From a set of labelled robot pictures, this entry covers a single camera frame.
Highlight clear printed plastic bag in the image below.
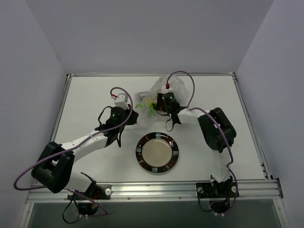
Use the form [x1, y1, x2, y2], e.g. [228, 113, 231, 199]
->
[133, 75, 189, 127]

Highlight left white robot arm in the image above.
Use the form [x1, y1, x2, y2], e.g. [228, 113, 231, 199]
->
[31, 107, 139, 193]

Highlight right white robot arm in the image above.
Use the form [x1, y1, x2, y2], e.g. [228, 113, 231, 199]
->
[156, 92, 239, 198]

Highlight round dark rimmed plate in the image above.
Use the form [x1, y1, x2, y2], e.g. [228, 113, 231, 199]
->
[135, 132, 179, 175]

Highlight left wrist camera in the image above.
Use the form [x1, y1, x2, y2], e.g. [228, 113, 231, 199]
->
[114, 93, 129, 110]

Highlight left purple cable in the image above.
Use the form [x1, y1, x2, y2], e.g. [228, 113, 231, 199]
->
[13, 87, 133, 218]

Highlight purple cable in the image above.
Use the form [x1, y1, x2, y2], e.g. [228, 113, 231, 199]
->
[166, 70, 238, 214]
[13, 87, 133, 218]

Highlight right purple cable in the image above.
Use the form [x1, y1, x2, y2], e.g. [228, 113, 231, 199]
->
[166, 70, 238, 214]

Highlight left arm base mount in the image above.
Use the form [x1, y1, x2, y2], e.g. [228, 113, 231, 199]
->
[75, 183, 112, 200]

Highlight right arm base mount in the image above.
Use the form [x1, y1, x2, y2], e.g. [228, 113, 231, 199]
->
[196, 181, 239, 199]

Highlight front aluminium rail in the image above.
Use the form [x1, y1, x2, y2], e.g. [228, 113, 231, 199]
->
[26, 180, 284, 203]

